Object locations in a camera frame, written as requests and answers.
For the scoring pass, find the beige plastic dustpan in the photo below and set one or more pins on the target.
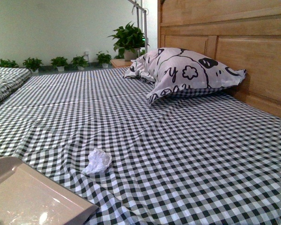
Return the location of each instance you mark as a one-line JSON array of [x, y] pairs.
[[27, 197]]

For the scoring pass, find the cartoon print pillow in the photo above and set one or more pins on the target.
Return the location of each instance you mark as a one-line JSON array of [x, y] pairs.
[[182, 73]]

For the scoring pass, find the far wooden nightstand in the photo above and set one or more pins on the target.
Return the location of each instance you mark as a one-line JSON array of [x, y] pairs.
[[120, 63]]

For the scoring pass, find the small potted plant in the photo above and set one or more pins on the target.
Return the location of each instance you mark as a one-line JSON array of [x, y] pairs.
[[60, 63], [103, 59], [79, 62], [8, 63], [33, 64]]

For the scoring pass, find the crumpled white paper ball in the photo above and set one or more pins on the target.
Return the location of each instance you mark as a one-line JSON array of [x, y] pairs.
[[99, 161]]

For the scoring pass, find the large potted green plant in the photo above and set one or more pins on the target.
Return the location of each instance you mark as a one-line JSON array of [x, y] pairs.
[[129, 40]]

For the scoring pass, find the black white checkered bedsheet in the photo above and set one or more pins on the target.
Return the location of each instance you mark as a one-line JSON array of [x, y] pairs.
[[209, 160]]

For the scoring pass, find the white metal stand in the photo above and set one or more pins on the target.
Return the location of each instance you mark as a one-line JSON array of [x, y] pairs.
[[141, 14]]

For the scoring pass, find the wooden bed headboard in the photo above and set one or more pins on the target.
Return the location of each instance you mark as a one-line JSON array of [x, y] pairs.
[[242, 34]]

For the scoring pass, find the folded checkered blanket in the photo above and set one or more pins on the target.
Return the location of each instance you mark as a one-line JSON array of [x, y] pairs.
[[11, 79]]

